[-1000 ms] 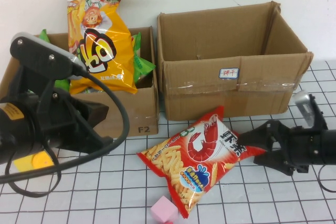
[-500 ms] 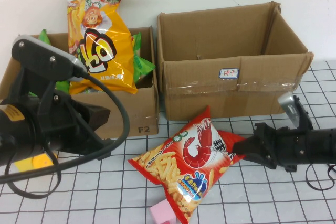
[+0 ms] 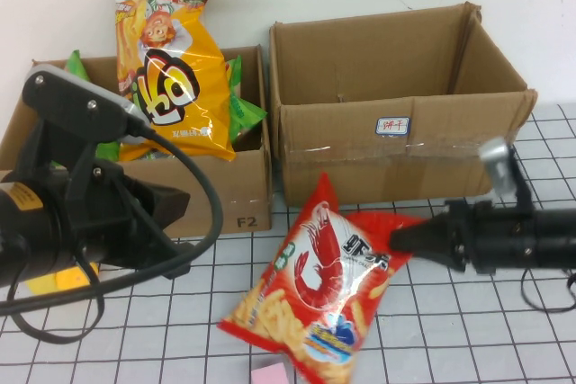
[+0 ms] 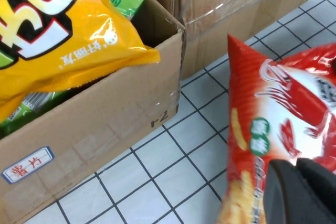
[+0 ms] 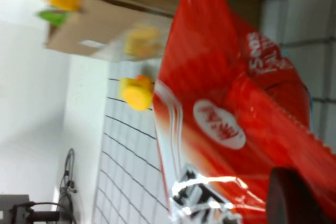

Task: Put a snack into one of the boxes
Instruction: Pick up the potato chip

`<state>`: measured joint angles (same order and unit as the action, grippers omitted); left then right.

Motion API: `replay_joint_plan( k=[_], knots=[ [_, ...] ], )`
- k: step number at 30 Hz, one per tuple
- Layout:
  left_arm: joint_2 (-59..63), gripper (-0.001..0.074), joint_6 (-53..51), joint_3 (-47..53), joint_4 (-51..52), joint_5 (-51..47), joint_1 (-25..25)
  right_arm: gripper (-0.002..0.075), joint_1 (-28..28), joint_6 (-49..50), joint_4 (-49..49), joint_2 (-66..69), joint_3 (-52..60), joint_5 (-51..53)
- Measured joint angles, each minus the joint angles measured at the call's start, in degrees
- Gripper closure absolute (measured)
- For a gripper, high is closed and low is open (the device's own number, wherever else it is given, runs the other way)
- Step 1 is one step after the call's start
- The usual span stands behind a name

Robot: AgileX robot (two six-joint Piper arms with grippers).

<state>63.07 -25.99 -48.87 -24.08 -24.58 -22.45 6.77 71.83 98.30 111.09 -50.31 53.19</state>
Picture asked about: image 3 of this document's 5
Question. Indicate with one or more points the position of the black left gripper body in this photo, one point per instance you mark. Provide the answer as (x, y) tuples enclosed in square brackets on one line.
[(103, 222)]

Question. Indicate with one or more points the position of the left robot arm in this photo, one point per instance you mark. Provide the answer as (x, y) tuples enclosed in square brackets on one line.
[(27, 231)]

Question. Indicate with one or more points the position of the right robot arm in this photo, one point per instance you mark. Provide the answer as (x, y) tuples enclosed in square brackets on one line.
[(555, 238)]

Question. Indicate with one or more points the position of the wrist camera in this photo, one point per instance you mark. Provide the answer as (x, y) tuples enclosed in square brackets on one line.
[(67, 100), (497, 163)]

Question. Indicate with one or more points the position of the yellow foam block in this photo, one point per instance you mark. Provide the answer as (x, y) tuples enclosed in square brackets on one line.
[(38, 285)]

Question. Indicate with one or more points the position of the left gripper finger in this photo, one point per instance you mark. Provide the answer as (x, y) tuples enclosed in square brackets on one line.
[(166, 204), (162, 253)]

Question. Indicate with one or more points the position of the orange potato chips bag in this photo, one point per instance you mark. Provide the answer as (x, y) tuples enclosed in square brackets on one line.
[(177, 87)]

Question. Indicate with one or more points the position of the red shrimp cracker bag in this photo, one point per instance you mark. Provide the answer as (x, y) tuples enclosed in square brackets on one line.
[(315, 276)]

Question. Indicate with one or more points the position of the small green snack bag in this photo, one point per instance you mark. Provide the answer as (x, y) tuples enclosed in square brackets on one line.
[(245, 112)]

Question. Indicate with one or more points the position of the yellow toy block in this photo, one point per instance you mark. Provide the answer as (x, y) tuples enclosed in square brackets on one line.
[(72, 278)]

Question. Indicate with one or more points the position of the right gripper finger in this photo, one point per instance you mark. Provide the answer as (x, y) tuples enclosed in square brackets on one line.
[(418, 233), (443, 256)]

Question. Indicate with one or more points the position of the taped brown cardboard box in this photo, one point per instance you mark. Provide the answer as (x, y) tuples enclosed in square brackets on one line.
[(360, 168)]

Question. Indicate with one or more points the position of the white label red writing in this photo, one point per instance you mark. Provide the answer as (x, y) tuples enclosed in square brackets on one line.
[(393, 126)]

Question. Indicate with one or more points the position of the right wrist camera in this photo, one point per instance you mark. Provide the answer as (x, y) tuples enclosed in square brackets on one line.
[(497, 163)]

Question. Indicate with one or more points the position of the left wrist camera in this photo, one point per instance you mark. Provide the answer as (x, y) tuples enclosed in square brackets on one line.
[(67, 100)]

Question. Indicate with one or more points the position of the cardboard box printed F2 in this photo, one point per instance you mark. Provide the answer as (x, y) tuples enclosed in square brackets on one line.
[(229, 186)]

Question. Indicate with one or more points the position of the pink foam cube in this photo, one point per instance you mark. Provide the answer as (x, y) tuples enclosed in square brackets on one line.
[(270, 376)]

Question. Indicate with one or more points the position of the white black grid tablecloth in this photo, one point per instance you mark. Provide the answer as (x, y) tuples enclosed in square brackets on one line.
[(450, 339)]

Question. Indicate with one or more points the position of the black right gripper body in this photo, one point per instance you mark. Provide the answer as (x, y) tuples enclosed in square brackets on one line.
[(490, 235)]

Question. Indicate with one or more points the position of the large green snack bag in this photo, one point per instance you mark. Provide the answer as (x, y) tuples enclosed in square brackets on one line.
[(74, 65)]

